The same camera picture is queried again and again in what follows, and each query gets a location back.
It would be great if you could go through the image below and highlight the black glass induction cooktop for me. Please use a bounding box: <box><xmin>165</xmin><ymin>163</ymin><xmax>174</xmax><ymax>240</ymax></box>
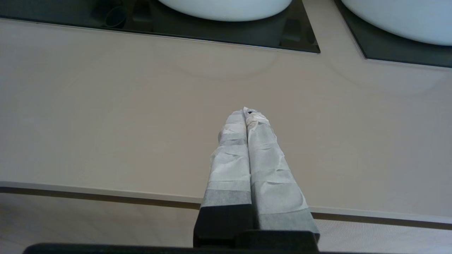
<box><xmin>0</xmin><ymin>0</ymin><xmax>321</xmax><ymax>54</ymax></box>
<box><xmin>334</xmin><ymin>0</ymin><xmax>452</xmax><ymax>68</ymax></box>

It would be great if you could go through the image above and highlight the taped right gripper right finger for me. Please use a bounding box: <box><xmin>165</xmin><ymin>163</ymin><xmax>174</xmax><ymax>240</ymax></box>
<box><xmin>244</xmin><ymin>107</ymin><xmax>320</xmax><ymax>244</ymax></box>

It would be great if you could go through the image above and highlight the white cooking pot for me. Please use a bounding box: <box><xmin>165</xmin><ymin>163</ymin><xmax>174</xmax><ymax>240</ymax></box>
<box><xmin>158</xmin><ymin>0</ymin><xmax>293</xmax><ymax>22</ymax></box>
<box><xmin>341</xmin><ymin>0</ymin><xmax>452</xmax><ymax>46</ymax></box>

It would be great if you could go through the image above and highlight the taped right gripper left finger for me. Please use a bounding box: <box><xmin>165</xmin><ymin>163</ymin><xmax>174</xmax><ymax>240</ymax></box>
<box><xmin>194</xmin><ymin>109</ymin><xmax>255</xmax><ymax>247</ymax></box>

